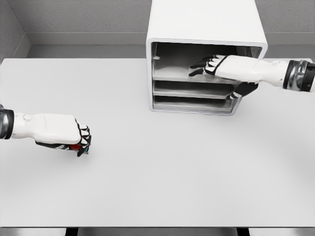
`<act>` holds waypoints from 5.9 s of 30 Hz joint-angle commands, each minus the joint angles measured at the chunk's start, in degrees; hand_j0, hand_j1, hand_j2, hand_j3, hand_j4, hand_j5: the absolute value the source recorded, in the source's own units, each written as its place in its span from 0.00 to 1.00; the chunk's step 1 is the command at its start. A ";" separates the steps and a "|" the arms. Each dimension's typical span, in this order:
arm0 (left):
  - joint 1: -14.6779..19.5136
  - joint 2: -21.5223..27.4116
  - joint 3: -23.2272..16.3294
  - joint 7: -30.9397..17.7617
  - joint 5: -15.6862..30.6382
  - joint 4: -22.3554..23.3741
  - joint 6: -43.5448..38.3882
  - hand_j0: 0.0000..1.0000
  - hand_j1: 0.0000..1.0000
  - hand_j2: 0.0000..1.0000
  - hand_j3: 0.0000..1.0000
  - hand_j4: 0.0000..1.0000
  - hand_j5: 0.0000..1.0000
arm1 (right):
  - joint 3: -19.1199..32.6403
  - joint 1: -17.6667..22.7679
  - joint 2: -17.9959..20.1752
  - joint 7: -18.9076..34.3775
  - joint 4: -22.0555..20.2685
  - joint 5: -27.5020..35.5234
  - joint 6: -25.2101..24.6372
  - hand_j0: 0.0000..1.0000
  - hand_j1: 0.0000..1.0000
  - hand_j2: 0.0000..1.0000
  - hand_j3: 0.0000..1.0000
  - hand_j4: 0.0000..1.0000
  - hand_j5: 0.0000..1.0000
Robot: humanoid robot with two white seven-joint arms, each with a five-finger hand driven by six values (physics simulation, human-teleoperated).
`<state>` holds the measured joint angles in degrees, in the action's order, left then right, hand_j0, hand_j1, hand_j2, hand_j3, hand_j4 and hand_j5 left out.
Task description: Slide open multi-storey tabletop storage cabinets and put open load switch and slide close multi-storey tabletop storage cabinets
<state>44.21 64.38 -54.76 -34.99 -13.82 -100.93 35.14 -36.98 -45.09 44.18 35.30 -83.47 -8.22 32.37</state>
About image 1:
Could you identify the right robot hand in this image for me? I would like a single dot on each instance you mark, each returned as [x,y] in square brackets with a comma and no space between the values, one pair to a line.
[236,68]

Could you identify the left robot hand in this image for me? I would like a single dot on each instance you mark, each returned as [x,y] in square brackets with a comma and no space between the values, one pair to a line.
[59,130]

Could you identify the red and blue load switch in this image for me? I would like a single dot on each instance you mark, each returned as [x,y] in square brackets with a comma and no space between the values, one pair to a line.
[75,147]

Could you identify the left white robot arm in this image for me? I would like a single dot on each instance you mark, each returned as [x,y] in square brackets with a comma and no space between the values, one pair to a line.
[17,124]

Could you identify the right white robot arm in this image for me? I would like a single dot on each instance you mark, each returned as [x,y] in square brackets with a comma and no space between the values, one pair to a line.
[283,72]

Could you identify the white tabletop storage cabinet shell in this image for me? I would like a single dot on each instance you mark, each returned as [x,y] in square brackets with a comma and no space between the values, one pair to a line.
[204,19]

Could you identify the shallow grey cabinet drawer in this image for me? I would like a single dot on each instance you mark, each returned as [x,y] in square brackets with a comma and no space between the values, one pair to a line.
[187,88]
[187,104]

